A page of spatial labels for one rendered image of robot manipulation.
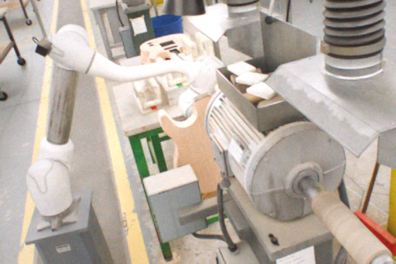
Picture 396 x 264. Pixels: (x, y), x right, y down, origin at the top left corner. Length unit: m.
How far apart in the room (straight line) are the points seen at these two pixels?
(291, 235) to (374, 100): 0.46
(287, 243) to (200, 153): 0.58
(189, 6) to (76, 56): 0.59
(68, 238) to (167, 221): 0.74
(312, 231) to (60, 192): 1.17
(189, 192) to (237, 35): 0.49
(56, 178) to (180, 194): 0.75
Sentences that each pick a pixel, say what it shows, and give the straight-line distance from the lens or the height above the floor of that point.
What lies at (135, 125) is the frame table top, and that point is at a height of 0.93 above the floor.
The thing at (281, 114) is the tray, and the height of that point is 1.41.
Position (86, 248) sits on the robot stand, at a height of 0.57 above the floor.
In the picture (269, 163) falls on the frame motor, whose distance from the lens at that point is 0.92.
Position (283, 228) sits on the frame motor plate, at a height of 1.12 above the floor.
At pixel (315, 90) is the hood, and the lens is 0.72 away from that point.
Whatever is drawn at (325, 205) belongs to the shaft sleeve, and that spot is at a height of 1.27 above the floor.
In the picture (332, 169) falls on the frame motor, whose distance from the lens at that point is 1.01.
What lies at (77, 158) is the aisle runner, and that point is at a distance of 3.82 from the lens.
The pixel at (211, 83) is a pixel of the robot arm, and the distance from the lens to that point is 1.72.
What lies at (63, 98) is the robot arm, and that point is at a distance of 1.88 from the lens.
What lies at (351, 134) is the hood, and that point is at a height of 1.52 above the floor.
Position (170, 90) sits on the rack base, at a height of 1.02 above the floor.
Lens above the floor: 1.86
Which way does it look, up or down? 28 degrees down
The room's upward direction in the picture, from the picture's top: 11 degrees counter-clockwise
